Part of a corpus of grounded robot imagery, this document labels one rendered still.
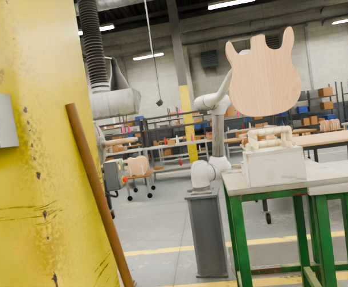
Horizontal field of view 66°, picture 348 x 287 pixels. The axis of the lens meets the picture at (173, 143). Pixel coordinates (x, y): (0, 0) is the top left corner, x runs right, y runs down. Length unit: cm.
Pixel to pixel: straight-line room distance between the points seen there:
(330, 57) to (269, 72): 1261
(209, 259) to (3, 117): 216
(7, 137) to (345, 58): 1408
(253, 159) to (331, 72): 1267
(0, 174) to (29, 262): 16
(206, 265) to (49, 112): 212
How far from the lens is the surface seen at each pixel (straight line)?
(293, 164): 143
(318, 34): 1408
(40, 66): 58
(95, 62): 159
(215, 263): 248
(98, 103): 152
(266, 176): 141
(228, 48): 145
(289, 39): 151
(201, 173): 227
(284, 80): 146
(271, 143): 157
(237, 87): 142
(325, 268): 168
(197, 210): 231
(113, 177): 189
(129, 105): 147
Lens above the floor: 128
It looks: 3 degrees down
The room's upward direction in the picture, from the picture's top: 8 degrees counter-clockwise
